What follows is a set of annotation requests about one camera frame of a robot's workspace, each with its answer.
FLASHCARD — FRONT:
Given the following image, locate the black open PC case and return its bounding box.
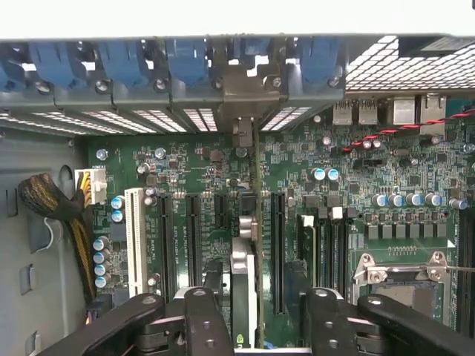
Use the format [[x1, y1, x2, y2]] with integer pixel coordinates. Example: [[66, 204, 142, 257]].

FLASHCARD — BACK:
[[0, 33, 475, 356]]

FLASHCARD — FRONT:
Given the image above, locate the black short expansion slot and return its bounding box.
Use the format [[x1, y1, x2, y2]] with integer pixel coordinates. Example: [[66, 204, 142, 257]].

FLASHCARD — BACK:
[[214, 192, 230, 230]]

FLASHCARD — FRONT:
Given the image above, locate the white expansion slot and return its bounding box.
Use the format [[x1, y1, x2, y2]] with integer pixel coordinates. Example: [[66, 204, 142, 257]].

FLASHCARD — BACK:
[[124, 187, 148, 298]]

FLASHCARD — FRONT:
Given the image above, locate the CPU socket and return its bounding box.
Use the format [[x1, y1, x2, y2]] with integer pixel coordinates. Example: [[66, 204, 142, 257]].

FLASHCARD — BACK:
[[352, 251, 462, 320]]

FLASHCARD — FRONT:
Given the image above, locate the red black twisted wire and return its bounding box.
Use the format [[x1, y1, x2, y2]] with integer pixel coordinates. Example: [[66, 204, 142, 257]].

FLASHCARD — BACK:
[[341, 107, 475, 154]]

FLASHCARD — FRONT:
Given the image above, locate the black yellow power cable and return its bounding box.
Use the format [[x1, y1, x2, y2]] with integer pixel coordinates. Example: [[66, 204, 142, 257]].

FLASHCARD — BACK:
[[18, 166, 113, 324]]

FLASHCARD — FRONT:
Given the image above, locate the green motherboard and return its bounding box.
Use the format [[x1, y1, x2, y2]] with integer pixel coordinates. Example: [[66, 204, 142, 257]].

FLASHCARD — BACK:
[[87, 131, 475, 350]]

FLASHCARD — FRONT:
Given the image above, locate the black RAM slot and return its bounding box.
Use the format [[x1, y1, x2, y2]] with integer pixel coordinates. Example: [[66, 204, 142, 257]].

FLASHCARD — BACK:
[[468, 209, 475, 337], [340, 208, 353, 296], [330, 206, 343, 294], [318, 209, 330, 294], [458, 209, 470, 333]]

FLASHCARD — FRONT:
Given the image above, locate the black long expansion slot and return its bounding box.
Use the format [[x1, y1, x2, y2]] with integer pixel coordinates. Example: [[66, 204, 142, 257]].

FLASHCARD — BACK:
[[156, 192, 176, 300], [185, 192, 203, 290], [272, 191, 287, 316]]

